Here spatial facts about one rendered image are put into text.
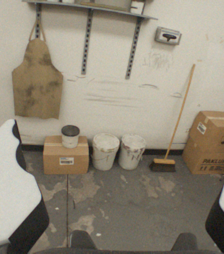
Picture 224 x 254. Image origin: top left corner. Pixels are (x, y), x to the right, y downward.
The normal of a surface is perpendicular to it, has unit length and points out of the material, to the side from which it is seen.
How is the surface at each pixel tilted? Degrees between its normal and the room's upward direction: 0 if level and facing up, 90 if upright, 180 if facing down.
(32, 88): 87
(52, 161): 90
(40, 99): 90
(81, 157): 88
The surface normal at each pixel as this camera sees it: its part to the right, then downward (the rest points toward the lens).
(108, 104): 0.15, 0.55
